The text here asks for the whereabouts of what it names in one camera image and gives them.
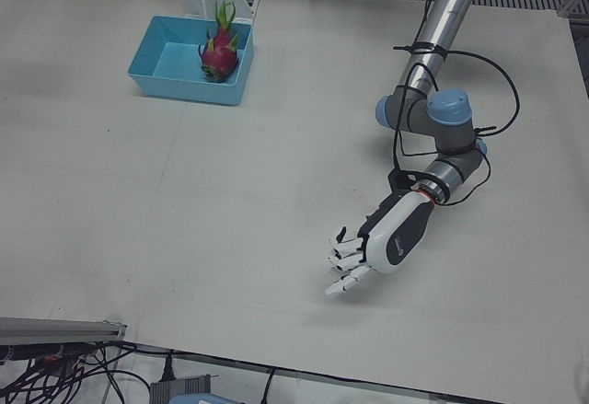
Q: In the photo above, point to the light blue plastic bin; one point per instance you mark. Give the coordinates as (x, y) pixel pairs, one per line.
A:
(175, 59)

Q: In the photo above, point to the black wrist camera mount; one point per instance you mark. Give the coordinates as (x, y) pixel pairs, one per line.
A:
(396, 181)

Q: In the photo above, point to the grey power adapter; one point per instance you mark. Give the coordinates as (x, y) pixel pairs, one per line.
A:
(179, 388)

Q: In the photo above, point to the pink dragon fruit green leaves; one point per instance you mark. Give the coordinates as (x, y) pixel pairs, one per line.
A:
(218, 59)

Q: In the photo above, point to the robot hand white grey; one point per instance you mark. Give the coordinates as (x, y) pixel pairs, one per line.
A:
(400, 234)

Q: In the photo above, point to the aluminium profile bar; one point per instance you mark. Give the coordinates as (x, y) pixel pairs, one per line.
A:
(55, 328)

